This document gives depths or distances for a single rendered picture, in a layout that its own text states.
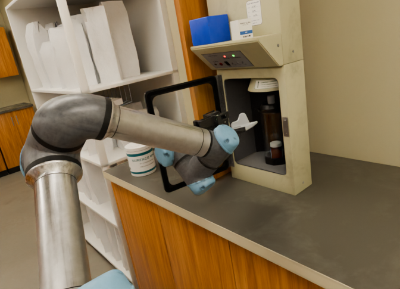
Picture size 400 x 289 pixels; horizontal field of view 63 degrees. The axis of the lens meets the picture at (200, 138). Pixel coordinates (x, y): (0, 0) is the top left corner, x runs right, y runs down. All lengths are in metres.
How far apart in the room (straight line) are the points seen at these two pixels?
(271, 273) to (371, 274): 0.30
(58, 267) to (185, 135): 0.38
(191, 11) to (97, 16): 0.92
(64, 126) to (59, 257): 0.25
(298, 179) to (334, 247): 0.33
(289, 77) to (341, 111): 0.47
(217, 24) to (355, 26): 0.56
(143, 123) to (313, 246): 0.58
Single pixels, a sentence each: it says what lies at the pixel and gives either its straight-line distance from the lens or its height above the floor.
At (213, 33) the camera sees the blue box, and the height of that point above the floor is 1.54.
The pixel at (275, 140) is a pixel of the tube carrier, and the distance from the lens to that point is 1.29.
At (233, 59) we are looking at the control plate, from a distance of 1.17.
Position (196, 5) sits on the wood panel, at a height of 1.65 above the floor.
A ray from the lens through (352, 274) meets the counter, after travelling 0.93.
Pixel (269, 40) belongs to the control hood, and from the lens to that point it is 1.06.
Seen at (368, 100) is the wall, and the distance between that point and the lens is 1.49.
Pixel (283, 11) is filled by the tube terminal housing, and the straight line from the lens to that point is 1.13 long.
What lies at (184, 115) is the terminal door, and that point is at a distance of 1.25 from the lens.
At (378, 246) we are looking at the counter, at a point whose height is 0.94.
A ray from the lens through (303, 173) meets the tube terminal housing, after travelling 1.27.
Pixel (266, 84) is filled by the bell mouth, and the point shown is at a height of 1.34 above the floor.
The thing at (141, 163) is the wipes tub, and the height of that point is 1.01.
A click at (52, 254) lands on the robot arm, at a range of 0.67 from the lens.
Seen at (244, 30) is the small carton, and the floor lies 1.54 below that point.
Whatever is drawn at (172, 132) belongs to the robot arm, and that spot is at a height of 1.34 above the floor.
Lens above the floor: 1.54
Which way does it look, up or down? 17 degrees down
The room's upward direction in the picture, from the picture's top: 10 degrees counter-clockwise
